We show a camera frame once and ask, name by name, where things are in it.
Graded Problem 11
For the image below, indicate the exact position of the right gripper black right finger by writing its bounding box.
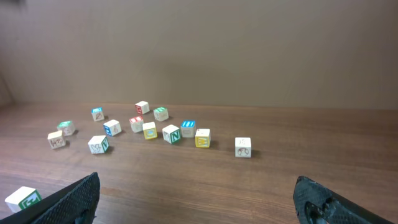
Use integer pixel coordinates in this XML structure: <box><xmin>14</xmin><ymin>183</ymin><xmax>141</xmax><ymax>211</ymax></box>
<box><xmin>293</xmin><ymin>176</ymin><xmax>392</xmax><ymax>224</ymax></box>

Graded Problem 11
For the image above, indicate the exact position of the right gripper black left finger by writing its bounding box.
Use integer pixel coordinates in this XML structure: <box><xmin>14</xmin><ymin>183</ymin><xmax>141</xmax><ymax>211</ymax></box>
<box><xmin>1</xmin><ymin>172</ymin><xmax>100</xmax><ymax>224</ymax></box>

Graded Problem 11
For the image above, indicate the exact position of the plain cream block with 9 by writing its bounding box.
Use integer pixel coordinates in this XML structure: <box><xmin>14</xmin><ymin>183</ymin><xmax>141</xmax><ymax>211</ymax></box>
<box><xmin>5</xmin><ymin>186</ymin><xmax>42</xmax><ymax>213</ymax></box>

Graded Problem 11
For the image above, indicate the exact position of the yellow block with 3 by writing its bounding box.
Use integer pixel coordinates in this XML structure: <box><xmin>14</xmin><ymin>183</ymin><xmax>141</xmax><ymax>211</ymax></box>
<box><xmin>142</xmin><ymin>122</ymin><xmax>157</xmax><ymax>139</ymax></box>

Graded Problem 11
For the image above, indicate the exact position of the white bird block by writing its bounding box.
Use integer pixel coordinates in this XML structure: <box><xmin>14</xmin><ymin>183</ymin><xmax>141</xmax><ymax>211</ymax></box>
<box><xmin>88</xmin><ymin>135</ymin><xmax>109</xmax><ymax>154</ymax></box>

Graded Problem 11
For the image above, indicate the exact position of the yellow-top block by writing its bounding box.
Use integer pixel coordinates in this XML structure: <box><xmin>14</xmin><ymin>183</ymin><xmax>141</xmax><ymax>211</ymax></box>
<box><xmin>47</xmin><ymin>130</ymin><xmax>66</xmax><ymax>149</ymax></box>

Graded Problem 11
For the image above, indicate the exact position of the green Z block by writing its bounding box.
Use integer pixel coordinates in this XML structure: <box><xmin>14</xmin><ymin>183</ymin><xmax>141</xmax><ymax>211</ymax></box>
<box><xmin>57</xmin><ymin>121</ymin><xmax>76</xmax><ymax>136</ymax></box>

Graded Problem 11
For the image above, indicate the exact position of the blue D block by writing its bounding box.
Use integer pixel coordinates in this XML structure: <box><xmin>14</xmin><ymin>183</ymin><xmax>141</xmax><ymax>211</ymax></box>
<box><xmin>103</xmin><ymin>119</ymin><xmax>122</xmax><ymax>136</ymax></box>

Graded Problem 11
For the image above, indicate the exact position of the blue-sided block far right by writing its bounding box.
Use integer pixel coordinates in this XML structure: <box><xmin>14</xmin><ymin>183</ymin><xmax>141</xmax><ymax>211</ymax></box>
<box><xmin>235</xmin><ymin>137</ymin><xmax>251</xmax><ymax>158</ymax></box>

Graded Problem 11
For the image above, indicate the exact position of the blue-top block far left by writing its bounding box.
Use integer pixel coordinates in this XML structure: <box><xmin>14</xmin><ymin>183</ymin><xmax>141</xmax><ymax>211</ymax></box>
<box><xmin>91</xmin><ymin>107</ymin><xmax>105</xmax><ymax>121</ymax></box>

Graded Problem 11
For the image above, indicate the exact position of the red I top block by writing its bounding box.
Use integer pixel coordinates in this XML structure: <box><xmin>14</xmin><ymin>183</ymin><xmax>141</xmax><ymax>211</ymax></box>
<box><xmin>129</xmin><ymin>116</ymin><xmax>144</xmax><ymax>133</ymax></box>

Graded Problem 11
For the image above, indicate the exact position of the red M block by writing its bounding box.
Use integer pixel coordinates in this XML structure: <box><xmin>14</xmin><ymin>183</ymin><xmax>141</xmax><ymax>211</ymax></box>
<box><xmin>135</xmin><ymin>101</ymin><xmax>150</xmax><ymax>114</ymax></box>

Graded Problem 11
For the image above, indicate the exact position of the white apple block green N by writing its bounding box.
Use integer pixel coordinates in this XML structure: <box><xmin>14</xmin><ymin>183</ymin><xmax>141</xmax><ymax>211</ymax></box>
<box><xmin>162</xmin><ymin>124</ymin><xmax>182</xmax><ymax>144</ymax></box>

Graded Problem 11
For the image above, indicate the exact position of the green N block far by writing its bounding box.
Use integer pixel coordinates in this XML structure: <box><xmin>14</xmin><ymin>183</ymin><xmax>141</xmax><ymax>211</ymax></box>
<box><xmin>154</xmin><ymin>106</ymin><xmax>169</xmax><ymax>121</ymax></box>

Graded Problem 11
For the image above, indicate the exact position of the yellow-sided block with 0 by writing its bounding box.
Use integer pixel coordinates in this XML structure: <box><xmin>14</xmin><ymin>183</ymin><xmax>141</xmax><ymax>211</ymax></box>
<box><xmin>195</xmin><ymin>129</ymin><xmax>211</xmax><ymax>148</ymax></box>

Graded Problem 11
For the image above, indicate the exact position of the blue-top ladder block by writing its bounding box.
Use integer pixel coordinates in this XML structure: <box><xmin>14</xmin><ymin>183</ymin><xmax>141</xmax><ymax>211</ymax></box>
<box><xmin>180</xmin><ymin>120</ymin><xmax>196</xmax><ymax>138</ymax></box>

